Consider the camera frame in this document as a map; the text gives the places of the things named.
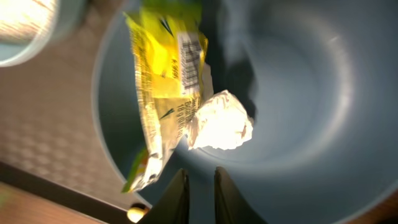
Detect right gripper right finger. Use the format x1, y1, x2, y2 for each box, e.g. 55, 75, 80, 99
214, 166, 267, 224

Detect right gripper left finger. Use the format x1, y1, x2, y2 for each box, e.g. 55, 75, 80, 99
137, 169, 190, 224

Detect cream plastic spoon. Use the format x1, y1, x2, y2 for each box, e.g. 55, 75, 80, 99
127, 203, 150, 223

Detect crumpled white tissue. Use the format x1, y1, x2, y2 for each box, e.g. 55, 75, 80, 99
185, 62, 254, 151

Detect dark brown serving tray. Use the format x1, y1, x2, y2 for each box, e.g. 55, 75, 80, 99
1, 1, 134, 223

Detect dark blue plate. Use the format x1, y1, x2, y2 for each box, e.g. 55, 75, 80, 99
91, 0, 398, 224

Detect yellow snack wrapper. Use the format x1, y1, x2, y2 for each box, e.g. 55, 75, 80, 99
122, 1, 208, 192

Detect light blue rice bowl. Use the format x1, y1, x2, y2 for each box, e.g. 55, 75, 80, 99
1, 0, 88, 67

